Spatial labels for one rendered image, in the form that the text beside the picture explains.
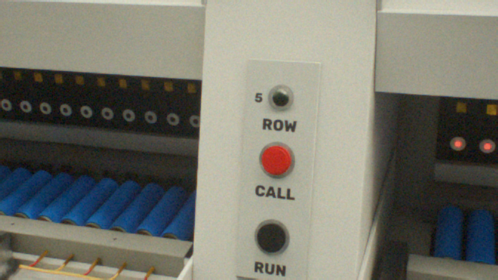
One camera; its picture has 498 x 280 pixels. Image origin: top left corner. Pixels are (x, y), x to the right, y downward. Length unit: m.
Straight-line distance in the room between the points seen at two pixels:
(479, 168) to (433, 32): 0.19
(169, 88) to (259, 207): 0.21
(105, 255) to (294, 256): 0.15
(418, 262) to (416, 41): 0.15
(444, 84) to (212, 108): 0.13
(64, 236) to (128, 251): 0.05
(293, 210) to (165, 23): 0.13
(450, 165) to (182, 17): 0.24
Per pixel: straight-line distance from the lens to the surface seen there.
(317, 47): 0.36
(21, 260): 0.51
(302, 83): 0.36
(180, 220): 0.49
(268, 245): 0.37
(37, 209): 0.54
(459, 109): 0.51
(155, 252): 0.46
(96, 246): 0.48
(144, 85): 0.56
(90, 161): 0.59
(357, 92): 0.36
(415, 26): 0.36
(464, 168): 0.52
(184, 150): 0.57
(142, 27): 0.40
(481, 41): 0.36
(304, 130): 0.36
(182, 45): 0.39
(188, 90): 0.55
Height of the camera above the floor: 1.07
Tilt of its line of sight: 6 degrees down
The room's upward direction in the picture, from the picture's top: 3 degrees clockwise
